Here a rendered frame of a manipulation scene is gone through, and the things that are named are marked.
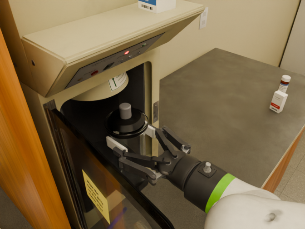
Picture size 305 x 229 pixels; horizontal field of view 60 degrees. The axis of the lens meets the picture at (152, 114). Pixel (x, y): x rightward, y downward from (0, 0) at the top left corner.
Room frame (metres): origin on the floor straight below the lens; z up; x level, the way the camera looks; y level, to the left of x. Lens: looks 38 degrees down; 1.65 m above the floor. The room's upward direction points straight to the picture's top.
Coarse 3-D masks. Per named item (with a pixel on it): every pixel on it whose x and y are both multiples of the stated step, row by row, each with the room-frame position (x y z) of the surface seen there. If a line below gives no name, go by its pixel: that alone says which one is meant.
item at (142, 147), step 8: (112, 112) 0.54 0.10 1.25; (104, 120) 0.50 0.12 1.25; (144, 128) 0.48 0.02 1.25; (112, 136) 0.46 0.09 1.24; (136, 136) 0.46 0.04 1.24; (144, 136) 0.49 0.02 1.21; (128, 144) 0.46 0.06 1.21; (136, 144) 0.46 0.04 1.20; (144, 144) 0.49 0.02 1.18; (112, 152) 0.48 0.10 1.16; (136, 152) 0.46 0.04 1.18; (144, 152) 0.49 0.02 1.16; (120, 168) 0.46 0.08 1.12; (128, 176) 0.46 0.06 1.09; (136, 176) 0.46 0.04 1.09; (136, 184) 0.46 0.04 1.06
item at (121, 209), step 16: (64, 128) 0.32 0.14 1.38; (64, 144) 0.34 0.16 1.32; (80, 144) 0.28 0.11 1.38; (80, 160) 0.30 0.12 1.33; (96, 160) 0.25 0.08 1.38; (80, 176) 0.31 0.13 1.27; (96, 176) 0.26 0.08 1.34; (112, 176) 0.22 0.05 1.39; (80, 192) 0.33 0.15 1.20; (112, 192) 0.22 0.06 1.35; (128, 192) 0.19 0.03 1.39; (80, 208) 0.35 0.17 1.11; (96, 208) 0.28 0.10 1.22; (112, 208) 0.23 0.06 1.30; (128, 208) 0.19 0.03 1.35; (144, 208) 0.17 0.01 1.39; (96, 224) 0.29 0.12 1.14; (112, 224) 0.24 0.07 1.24; (128, 224) 0.20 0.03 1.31; (144, 224) 0.17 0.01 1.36; (160, 224) 0.15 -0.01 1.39
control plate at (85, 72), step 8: (152, 40) 0.47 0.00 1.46; (128, 48) 0.41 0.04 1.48; (136, 48) 0.44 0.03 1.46; (144, 48) 0.49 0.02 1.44; (112, 56) 0.39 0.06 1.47; (120, 56) 0.42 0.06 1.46; (128, 56) 0.46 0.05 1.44; (96, 64) 0.37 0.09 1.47; (104, 64) 0.40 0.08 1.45; (80, 72) 0.35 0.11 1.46; (88, 72) 0.38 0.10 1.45; (72, 80) 0.36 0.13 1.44; (80, 80) 0.39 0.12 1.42
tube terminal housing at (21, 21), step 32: (0, 0) 0.39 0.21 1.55; (32, 0) 0.40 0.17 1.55; (64, 0) 0.44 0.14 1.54; (96, 0) 0.48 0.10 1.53; (128, 0) 0.54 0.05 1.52; (32, 32) 0.39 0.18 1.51; (128, 64) 0.53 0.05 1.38; (32, 96) 0.39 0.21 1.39; (64, 96) 0.41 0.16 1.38; (64, 192) 0.39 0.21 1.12
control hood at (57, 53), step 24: (72, 24) 0.43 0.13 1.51; (96, 24) 0.43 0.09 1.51; (120, 24) 0.43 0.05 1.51; (144, 24) 0.43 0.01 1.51; (168, 24) 0.45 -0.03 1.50; (24, 48) 0.37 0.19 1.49; (48, 48) 0.33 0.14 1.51; (72, 48) 0.33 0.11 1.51; (96, 48) 0.34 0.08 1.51; (120, 48) 0.38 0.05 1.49; (48, 72) 0.33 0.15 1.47; (72, 72) 0.33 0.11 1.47; (48, 96) 0.36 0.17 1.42
